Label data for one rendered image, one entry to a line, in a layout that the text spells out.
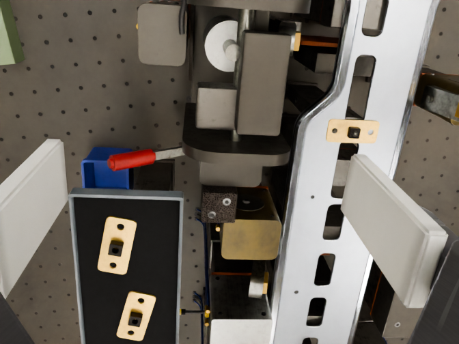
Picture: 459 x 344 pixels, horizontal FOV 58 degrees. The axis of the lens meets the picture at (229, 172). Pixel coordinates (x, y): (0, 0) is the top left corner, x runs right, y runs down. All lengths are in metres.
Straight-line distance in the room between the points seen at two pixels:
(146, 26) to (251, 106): 0.18
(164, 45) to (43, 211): 0.40
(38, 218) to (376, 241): 0.13
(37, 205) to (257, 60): 0.32
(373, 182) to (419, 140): 0.94
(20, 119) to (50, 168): 0.86
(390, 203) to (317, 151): 0.54
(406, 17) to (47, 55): 0.70
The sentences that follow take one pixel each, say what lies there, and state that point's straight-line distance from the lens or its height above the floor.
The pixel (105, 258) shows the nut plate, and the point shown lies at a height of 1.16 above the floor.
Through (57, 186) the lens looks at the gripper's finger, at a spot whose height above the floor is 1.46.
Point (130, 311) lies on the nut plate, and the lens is 0.63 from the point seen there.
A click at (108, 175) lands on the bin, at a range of 1.03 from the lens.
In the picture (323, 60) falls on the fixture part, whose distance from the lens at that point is 0.79.
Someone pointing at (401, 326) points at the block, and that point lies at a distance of 0.93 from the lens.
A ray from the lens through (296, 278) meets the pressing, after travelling 0.81.
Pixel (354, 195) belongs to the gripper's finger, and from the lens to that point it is 0.19.
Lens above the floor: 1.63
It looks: 66 degrees down
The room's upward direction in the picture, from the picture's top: 170 degrees clockwise
